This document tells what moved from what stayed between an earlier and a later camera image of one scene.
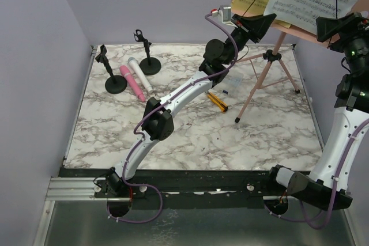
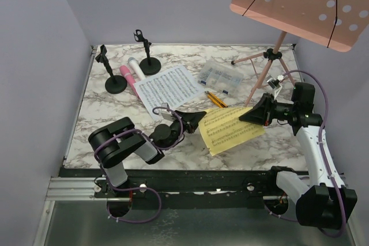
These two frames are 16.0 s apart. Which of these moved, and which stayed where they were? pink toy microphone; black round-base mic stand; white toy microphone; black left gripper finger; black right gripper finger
Moved: black left gripper finger; black right gripper finger
Stayed: black round-base mic stand; white toy microphone; pink toy microphone
